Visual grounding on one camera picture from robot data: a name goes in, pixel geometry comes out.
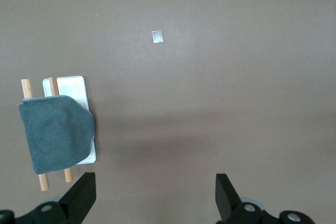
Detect white rectangular tray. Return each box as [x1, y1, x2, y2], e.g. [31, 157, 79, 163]
[42, 75, 97, 165]

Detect small white tape patch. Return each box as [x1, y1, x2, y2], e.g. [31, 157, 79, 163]
[151, 29, 164, 44]

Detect wooden dowel rod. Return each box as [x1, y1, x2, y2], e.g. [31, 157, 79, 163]
[20, 78, 50, 191]
[48, 77, 74, 183]

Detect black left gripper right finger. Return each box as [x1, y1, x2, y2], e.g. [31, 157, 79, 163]
[215, 173, 315, 224]

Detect grey microfibre cloth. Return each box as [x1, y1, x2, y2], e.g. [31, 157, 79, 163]
[17, 94, 96, 175]

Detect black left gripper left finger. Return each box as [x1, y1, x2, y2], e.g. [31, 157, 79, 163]
[0, 172, 97, 224]

